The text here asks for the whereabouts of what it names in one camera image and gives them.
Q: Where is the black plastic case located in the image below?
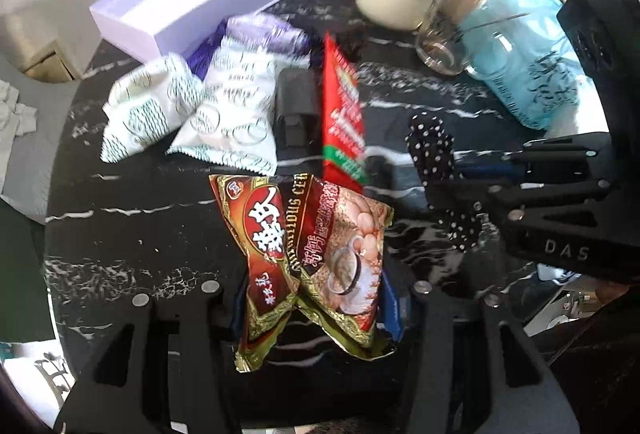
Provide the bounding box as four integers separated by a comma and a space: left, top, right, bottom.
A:
273, 68, 320, 148

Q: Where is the red spicy snack packet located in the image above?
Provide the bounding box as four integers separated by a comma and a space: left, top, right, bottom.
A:
322, 33, 368, 194

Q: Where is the black polka-dot hair tie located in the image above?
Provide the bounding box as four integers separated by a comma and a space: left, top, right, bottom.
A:
406, 111, 484, 253

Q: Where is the purple knitted cloth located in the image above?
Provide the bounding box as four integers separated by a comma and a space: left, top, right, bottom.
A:
186, 18, 228, 81

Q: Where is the white pastry-print snack packet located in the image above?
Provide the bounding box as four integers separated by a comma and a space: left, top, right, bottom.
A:
167, 38, 277, 176

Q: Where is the grey cloth garment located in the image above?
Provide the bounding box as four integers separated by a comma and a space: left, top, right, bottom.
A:
0, 81, 37, 188

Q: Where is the lavender drawstring sachet pouch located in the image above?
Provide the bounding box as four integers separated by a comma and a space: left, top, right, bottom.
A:
226, 12, 310, 56

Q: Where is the brown cereal snack packet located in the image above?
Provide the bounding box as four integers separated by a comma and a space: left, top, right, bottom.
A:
209, 173, 394, 372

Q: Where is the white bread-print snack packet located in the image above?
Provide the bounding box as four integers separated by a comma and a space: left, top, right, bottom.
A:
101, 53, 204, 163

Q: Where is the grey bed mattress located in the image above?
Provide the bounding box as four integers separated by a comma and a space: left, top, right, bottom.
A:
1, 59, 79, 224

